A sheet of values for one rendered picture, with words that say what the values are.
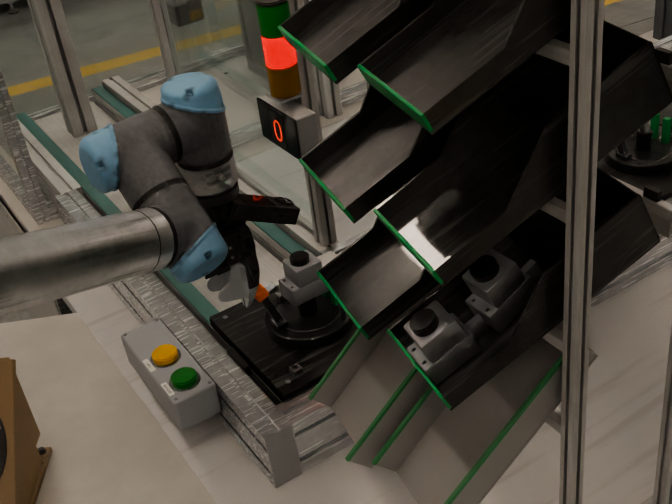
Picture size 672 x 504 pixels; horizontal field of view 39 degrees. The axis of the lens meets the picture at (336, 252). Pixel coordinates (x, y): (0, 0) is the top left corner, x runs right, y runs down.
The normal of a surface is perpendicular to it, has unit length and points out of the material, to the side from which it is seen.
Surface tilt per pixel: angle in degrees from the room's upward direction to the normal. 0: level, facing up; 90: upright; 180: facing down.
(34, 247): 40
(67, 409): 0
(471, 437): 45
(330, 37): 25
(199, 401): 90
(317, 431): 90
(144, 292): 0
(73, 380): 0
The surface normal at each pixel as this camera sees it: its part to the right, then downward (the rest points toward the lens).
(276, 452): 0.55, 0.42
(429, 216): -0.49, -0.62
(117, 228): 0.56, -0.62
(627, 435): -0.11, -0.82
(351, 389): -0.73, -0.36
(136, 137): 0.29, -0.41
